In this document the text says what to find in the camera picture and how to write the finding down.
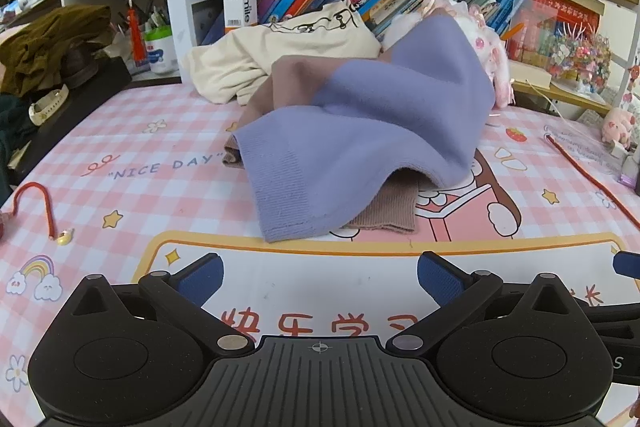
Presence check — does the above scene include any white and pink plush bunny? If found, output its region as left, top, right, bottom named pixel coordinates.
left=382, top=0, right=516, bottom=108

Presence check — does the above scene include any small pink pig plush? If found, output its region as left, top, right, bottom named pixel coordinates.
left=601, top=107, right=638, bottom=145

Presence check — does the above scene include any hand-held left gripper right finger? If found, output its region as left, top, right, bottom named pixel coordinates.
left=385, top=251, right=581, bottom=356

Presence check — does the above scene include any red cartoon sticker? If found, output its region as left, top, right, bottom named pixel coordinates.
left=625, top=64, right=640, bottom=108

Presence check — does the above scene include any black flat case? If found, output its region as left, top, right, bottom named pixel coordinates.
left=10, top=57, right=133, bottom=185

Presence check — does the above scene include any clear plastic sleeve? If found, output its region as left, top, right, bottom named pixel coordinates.
left=547, top=119, right=628, bottom=175

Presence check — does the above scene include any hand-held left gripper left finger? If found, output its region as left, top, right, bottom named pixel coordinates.
left=65, top=252, right=256, bottom=356

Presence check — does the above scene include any pink checked desk mat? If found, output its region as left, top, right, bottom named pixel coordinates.
left=0, top=79, right=640, bottom=427

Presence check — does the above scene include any cream printed garment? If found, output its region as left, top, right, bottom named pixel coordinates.
left=181, top=0, right=383, bottom=106

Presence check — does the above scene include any red tassel ornament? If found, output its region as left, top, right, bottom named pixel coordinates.
left=125, top=0, right=149, bottom=64

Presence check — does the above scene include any purple and mauve sweater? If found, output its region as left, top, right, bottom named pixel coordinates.
left=222, top=14, right=496, bottom=244

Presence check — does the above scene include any dark brown leather item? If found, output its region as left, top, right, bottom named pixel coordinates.
left=62, top=47, right=103, bottom=88

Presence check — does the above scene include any cream strap wristwatch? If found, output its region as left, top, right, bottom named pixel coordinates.
left=29, top=84, right=70, bottom=125

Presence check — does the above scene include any white and orange carton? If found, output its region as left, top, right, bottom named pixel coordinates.
left=222, top=0, right=258, bottom=28

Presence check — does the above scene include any olive green cloth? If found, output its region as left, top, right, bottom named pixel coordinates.
left=0, top=4, right=113, bottom=98

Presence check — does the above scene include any colourful flower ornament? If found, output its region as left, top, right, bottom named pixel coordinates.
left=547, top=22, right=613, bottom=92

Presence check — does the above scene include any red patterned box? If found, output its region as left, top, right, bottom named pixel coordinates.
left=532, top=0, right=601, bottom=38

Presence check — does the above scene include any bunch of pens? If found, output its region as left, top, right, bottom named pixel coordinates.
left=117, top=0, right=172, bottom=32

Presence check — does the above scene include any dark green cloth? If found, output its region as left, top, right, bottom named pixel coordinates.
left=0, top=94, right=38, bottom=208

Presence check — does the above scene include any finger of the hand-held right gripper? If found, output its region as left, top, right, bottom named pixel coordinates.
left=612, top=249, right=640, bottom=281

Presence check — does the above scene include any white jar with blue label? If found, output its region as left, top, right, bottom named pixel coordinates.
left=144, top=26, right=174, bottom=75

